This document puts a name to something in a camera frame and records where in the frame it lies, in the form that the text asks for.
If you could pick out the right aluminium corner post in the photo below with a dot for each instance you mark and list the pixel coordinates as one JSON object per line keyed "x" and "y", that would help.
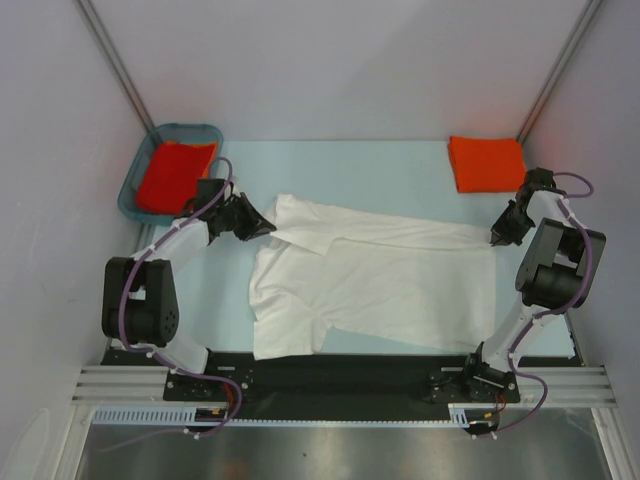
{"x": 577, "y": 35}

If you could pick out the left aluminium corner post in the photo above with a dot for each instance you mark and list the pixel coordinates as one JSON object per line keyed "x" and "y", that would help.
{"x": 108, "y": 49}

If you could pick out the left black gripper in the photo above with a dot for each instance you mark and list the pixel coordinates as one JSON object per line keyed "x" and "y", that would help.
{"x": 255, "y": 224}

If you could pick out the slotted grey cable duct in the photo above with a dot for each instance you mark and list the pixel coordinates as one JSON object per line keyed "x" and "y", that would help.
{"x": 150, "y": 414}

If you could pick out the red t shirt in basket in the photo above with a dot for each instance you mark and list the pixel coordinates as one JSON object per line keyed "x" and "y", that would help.
{"x": 165, "y": 190}

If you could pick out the aluminium front rail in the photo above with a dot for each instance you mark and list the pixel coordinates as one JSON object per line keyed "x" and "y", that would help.
{"x": 568, "y": 387}

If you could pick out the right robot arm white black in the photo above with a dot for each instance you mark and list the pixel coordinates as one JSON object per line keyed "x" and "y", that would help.
{"x": 558, "y": 268}

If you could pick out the white printed t shirt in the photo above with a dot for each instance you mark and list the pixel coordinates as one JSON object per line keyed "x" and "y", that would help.
{"x": 421, "y": 282}

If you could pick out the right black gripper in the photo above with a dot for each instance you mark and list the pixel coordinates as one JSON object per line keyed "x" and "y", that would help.
{"x": 502, "y": 235}

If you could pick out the aluminium corner post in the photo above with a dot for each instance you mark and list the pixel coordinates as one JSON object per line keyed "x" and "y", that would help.
{"x": 108, "y": 49}
{"x": 577, "y": 35}

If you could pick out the folded orange t shirt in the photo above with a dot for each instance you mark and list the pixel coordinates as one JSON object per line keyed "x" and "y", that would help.
{"x": 486, "y": 165}

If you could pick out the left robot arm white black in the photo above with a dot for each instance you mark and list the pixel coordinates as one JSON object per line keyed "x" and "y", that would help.
{"x": 140, "y": 306}

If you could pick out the orange t shirt in basket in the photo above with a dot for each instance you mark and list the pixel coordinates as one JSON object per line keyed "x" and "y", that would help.
{"x": 194, "y": 159}

